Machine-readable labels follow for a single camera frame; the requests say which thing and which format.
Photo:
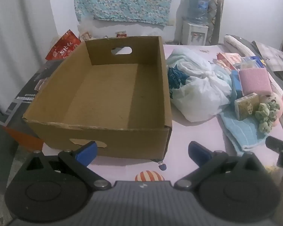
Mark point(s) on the green floral cloth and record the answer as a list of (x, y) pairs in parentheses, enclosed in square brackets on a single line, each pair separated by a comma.
[(266, 115)]

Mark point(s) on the grey board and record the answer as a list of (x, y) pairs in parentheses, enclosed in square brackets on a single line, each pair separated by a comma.
[(215, 21)]

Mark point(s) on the blue water bottle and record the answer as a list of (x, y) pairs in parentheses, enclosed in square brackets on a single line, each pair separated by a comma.
[(198, 7)]

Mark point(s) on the red snack bag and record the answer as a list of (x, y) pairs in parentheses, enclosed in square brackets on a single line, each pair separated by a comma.
[(63, 47)]

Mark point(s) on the grey patterned blanket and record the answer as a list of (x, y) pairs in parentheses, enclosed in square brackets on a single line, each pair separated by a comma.
[(273, 56)]

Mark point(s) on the pink plush toy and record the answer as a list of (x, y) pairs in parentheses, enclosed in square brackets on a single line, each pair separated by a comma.
[(280, 107)]

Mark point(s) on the light blue towel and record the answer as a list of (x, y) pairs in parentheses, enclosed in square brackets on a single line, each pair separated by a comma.
[(240, 131)]

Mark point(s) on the small red box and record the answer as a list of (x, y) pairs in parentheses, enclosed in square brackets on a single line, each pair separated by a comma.
[(121, 34)]

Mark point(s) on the white plastic bag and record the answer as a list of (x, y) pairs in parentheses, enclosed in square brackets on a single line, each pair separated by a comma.
[(198, 94)]

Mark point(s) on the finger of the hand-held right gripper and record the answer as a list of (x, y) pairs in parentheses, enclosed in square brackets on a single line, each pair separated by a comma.
[(279, 146)]

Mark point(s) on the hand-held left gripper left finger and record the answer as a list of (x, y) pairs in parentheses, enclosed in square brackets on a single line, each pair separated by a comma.
[(87, 151)]

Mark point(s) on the teal patterned wall cloth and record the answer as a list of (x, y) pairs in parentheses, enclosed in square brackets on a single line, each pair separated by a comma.
[(127, 0)]

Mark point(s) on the clear plastic pack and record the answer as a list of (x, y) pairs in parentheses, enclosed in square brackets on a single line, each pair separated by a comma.
[(246, 62)]

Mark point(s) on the brown cardboard box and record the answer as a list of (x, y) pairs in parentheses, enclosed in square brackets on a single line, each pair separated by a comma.
[(108, 87)]

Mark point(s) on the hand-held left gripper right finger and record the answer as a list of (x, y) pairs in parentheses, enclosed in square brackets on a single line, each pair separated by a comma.
[(198, 153)]

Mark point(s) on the pink cloth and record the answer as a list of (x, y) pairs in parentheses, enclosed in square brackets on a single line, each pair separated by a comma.
[(256, 81)]

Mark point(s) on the gold tissue pack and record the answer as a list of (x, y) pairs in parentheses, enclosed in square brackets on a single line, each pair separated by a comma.
[(246, 106)]

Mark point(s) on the pink tissue packs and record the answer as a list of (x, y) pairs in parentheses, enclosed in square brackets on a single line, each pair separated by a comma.
[(228, 60)]

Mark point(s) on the dark printed poster board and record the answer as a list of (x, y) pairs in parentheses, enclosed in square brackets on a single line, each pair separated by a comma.
[(26, 94)]

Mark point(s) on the rolled white mat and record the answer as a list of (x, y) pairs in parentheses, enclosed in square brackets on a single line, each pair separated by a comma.
[(239, 44)]

